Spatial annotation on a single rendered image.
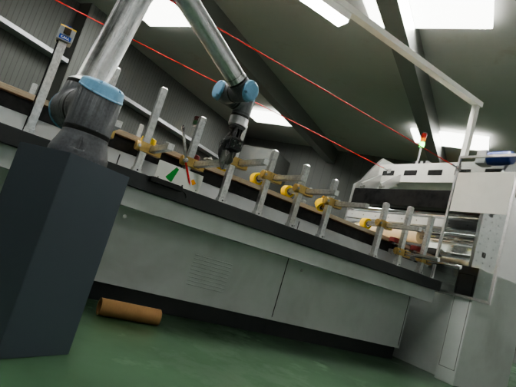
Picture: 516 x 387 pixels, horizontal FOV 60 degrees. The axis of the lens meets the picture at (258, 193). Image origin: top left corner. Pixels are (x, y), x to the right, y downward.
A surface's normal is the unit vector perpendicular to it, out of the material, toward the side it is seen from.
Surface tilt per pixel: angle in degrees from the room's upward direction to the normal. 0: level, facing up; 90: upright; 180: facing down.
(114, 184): 90
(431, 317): 90
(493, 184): 90
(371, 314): 90
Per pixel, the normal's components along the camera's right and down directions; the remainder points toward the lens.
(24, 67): 0.85, 0.19
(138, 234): 0.51, 0.03
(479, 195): -0.81, -0.32
